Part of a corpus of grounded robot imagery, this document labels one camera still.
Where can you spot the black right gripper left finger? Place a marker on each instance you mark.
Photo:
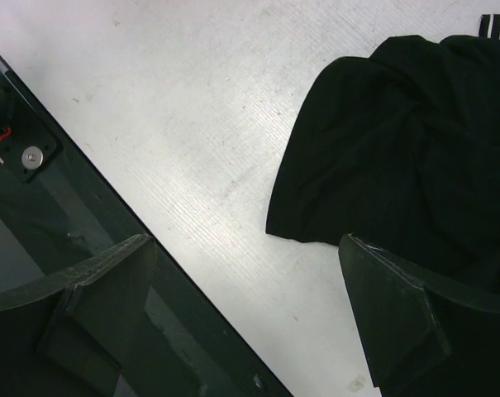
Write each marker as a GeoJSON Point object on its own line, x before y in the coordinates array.
{"type": "Point", "coordinates": [69, 333]}

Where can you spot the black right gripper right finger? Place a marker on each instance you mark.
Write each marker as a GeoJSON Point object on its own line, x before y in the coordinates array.
{"type": "Point", "coordinates": [423, 334]}

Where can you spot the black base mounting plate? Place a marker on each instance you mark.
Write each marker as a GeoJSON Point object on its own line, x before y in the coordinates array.
{"type": "Point", "coordinates": [56, 210]}

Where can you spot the black hanging garment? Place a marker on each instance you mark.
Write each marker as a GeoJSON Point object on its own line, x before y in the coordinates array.
{"type": "Point", "coordinates": [401, 149]}

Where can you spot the black multicolour striped garment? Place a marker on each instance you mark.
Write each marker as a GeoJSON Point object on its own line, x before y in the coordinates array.
{"type": "Point", "coordinates": [489, 26]}

